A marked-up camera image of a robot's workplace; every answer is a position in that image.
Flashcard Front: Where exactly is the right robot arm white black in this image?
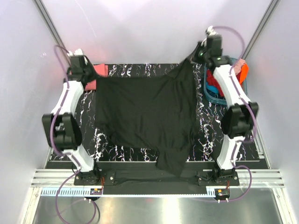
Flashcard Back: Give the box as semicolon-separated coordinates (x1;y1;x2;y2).
194;34;259;185

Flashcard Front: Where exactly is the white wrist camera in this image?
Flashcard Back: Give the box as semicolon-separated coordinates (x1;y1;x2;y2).
205;26;220;37
67;49;84;57

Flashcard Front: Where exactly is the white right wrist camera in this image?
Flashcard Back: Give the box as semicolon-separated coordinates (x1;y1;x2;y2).
205;26;220;37

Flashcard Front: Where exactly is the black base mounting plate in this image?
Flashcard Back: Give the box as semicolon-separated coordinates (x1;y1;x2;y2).
73;161;240;196

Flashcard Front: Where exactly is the teal plastic laundry basket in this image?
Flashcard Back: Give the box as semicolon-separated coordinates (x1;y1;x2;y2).
204;59;249;105

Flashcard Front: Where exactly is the aluminium rail front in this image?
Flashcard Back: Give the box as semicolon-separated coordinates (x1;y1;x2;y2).
32;169;284;188

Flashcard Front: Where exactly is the orange t shirt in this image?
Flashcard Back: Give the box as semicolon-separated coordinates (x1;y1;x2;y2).
238;64;249;85

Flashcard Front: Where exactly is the aluminium frame post left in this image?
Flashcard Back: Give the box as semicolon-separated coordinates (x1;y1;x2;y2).
32;0;77;68

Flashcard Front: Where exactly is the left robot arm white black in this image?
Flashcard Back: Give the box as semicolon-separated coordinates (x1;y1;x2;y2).
42;50;101;185

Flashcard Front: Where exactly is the black t shirt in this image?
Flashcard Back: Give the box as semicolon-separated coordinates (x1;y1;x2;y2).
95;53;197;176

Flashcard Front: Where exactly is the folded pink t shirt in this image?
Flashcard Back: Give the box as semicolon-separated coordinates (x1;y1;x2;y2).
85;64;108;91

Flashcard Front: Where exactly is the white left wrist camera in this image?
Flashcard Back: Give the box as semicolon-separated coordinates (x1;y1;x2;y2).
67;49;84;57

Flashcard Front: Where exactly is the blue t shirt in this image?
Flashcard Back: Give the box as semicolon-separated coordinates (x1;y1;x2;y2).
206;85;223;97

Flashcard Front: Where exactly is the aluminium frame post right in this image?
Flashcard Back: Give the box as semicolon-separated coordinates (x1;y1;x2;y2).
242;0;281;59

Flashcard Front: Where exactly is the dark red t shirt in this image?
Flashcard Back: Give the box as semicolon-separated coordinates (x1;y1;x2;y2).
206;70;221;92

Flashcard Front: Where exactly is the white slotted cable duct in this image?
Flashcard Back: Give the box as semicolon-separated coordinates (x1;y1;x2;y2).
41;188;219;198

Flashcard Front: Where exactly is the aluminium frame post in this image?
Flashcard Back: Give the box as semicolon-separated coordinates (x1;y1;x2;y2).
242;0;281;59
32;0;77;68

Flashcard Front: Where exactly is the light pink t shirt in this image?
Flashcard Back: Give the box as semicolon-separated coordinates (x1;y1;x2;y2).
234;59;246;75

